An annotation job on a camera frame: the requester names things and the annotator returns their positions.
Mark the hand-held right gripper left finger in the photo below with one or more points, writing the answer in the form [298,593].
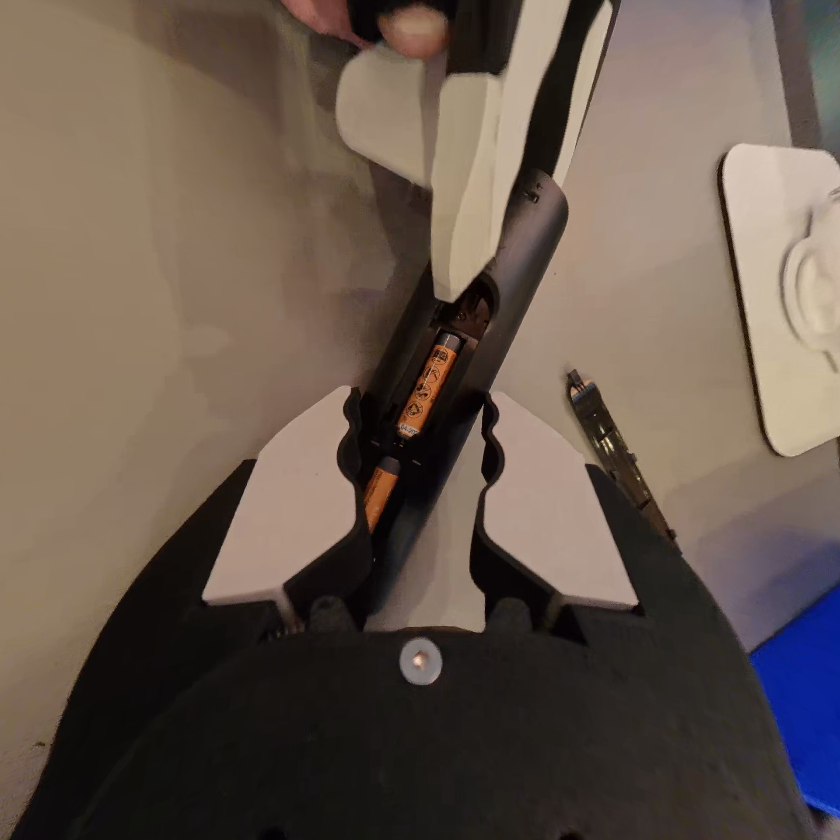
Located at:
[289,512]

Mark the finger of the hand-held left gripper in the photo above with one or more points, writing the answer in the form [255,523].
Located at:
[590,65]
[472,197]

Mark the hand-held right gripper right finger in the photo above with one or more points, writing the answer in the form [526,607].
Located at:
[551,518]

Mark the black battery cover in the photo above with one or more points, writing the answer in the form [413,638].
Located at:
[613,453]

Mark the black remote control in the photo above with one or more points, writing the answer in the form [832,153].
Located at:
[525,275]

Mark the blue plastic bin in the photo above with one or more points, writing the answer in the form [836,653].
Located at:
[807,689]

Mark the grey desk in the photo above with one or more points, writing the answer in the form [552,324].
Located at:
[131,328]

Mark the person's left hand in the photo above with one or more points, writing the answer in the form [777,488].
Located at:
[413,29]

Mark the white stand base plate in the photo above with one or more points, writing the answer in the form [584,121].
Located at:
[768,262]

